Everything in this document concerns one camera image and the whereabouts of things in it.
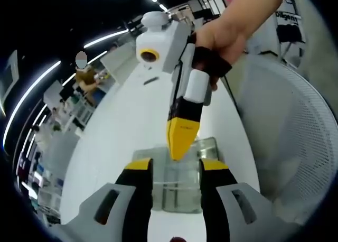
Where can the grey mesh office chair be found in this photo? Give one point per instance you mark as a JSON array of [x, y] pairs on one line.
[[290, 133]]

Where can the clear plastic organizer box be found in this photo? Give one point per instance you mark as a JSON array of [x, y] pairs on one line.
[[206, 147]]

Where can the white printed banner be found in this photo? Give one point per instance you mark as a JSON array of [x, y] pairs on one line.
[[289, 22]]

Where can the person's left hand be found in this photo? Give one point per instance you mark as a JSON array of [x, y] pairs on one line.
[[177, 239]]

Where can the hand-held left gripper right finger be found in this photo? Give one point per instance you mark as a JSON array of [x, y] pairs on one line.
[[237, 207]]

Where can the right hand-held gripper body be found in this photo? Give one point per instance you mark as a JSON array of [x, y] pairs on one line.
[[163, 46]]

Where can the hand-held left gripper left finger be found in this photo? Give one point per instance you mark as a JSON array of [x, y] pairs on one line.
[[116, 207]]

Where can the black pen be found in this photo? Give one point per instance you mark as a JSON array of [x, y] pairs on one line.
[[150, 81]]

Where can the person's right hand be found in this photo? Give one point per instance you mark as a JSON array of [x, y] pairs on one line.
[[221, 41]]

